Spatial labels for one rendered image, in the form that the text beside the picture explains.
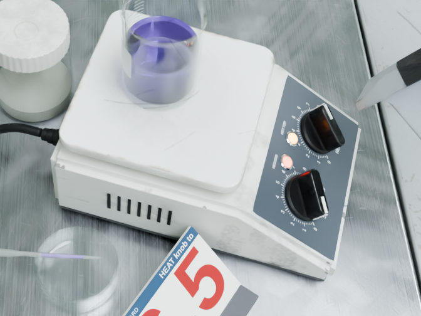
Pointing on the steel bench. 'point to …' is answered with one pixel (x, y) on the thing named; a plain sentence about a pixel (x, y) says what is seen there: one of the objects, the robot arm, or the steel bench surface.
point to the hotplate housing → (193, 200)
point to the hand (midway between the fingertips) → (386, 80)
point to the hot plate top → (173, 115)
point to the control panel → (301, 100)
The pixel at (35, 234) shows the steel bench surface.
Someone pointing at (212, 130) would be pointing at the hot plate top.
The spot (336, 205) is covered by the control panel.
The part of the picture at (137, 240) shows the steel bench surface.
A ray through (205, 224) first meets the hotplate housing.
